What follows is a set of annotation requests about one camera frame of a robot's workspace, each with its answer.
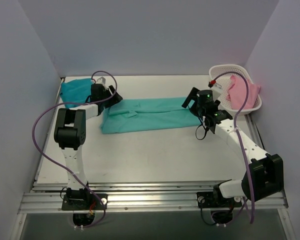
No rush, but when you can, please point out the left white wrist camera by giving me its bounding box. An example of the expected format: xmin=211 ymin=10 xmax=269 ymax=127
xmin=91 ymin=76 xmax=106 ymax=86

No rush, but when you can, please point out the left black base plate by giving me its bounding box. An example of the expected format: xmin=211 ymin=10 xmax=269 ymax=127
xmin=61 ymin=192 xmax=108 ymax=211

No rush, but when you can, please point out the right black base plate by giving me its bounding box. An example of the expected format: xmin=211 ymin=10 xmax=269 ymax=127
xmin=196 ymin=191 xmax=242 ymax=209

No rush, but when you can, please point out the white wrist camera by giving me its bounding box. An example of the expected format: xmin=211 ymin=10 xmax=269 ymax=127
xmin=208 ymin=80 xmax=223 ymax=101
xmin=91 ymin=76 xmax=106 ymax=86

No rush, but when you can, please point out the folded teal t shirt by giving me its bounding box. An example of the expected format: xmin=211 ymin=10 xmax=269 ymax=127
xmin=60 ymin=78 xmax=92 ymax=103

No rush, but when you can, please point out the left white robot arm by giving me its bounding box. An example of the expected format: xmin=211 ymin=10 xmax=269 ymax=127
xmin=53 ymin=83 xmax=123 ymax=210

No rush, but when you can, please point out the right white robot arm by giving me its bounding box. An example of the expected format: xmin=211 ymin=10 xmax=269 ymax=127
xmin=182 ymin=87 xmax=284 ymax=207

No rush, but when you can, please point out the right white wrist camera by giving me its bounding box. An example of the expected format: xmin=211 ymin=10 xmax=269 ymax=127
xmin=208 ymin=80 xmax=223 ymax=101

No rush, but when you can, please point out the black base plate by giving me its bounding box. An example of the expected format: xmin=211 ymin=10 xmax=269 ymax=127
xmin=61 ymin=192 xmax=108 ymax=211
xmin=196 ymin=191 xmax=242 ymax=209

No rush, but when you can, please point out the mint green t shirt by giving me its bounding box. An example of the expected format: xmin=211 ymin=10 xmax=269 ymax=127
xmin=100 ymin=97 xmax=200 ymax=134

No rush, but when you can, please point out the aluminium rail frame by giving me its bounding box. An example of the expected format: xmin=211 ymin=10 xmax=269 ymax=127
xmin=11 ymin=118 xmax=287 ymax=240

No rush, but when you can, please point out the pink t shirt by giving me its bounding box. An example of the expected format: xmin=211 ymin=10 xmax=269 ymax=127
xmin=226 ymin=75 xmax=261 ymax=110

